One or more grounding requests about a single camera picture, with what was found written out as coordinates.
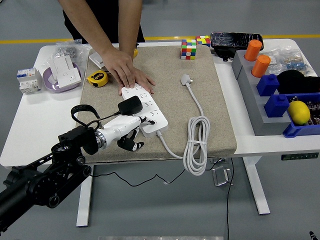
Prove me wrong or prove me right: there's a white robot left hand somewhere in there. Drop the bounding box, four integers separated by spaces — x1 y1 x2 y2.
98 115 158 153

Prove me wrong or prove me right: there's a person's left hand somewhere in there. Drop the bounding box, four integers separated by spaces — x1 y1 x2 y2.
131 66 156 95

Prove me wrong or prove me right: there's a person's right hand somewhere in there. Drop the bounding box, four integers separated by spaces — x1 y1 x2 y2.
99 45 137 89

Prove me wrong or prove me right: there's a black plug adapter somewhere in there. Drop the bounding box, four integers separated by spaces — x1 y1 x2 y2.
117 95 144 117

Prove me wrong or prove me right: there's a white power strip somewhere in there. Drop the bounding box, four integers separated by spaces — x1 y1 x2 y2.
121 84 169 138

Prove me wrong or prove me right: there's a thin black adapter cord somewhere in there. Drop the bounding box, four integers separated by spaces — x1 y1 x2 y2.
89 111 225 188

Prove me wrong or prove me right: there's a white three-pin plug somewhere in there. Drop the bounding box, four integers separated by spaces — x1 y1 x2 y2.
180 73 194 88

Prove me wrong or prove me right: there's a dark circuit board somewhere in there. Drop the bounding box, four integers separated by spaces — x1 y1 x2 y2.
306 99 320 126

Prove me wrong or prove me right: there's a yellow tape measure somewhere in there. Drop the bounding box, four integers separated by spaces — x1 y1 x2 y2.
86 70 110 88

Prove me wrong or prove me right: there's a person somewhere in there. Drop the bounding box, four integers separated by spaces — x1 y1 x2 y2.
61 0 146 45

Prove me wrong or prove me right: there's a clear bag of screws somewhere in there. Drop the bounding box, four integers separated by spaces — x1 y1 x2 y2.
54 39 92 66

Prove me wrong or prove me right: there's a large colourful puzzle cube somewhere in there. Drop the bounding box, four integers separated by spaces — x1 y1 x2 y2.
180 39 197 61

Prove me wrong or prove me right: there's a grey-brown mat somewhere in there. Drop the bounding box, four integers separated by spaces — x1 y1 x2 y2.
71 44 238 165

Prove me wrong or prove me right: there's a white table leg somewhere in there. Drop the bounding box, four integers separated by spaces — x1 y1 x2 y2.
75 164 95 228
242 156 271 215

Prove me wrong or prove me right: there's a small colourful puzzle cube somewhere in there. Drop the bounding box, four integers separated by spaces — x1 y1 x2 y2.
195 35 211 48

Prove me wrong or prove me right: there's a purple bowl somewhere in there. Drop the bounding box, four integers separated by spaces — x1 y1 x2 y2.
42 65 83 94

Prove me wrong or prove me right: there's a table height control panel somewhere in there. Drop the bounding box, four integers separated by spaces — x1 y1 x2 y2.
280 152 320 161

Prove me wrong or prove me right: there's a white circuit breaker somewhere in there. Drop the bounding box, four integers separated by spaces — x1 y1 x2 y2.
16 67 43 95

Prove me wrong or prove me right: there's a black wrapped box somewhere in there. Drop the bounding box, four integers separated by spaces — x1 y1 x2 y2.
210 31 264 51

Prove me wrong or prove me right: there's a grey stepped block holder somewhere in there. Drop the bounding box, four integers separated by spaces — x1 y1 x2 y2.
231 49 293 137

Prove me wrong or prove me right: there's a blue plastic bin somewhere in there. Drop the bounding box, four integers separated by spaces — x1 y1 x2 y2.
282 92 320 139

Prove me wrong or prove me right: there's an orange cylinder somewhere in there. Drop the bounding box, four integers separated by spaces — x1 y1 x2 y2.
243 39 263 62
250 54 271 78

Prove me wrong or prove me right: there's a blue block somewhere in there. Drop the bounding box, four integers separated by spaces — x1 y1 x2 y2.
263 93 291 119
256 73 280 97

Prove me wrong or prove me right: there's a yellow lemon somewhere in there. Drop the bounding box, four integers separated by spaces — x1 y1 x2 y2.
287 99 311 126

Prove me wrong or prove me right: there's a clear bag of parts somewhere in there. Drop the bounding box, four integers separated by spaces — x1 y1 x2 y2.
262 47 315 77

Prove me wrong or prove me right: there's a white flat switch plate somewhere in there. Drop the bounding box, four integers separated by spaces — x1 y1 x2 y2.
88 49 111 70

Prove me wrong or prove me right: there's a white wall socket panel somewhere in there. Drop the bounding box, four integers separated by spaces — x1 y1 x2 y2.
56 67 83 89

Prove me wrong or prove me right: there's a white wall switch panel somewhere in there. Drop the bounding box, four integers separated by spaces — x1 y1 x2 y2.
48 55 75 76

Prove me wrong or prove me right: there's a small black mount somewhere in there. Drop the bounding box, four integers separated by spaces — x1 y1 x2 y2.
213 47 237 62

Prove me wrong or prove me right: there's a hanging black cable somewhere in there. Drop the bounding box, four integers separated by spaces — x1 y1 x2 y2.
225 157 235 240

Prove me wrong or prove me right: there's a white power strip cord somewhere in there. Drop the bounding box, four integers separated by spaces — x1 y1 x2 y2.
156 83 211 177

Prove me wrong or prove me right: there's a small metal bracket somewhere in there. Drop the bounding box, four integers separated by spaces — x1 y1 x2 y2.
209 157 230 165

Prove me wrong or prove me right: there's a large metal bracket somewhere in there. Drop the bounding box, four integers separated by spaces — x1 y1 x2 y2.
211 165 232 187

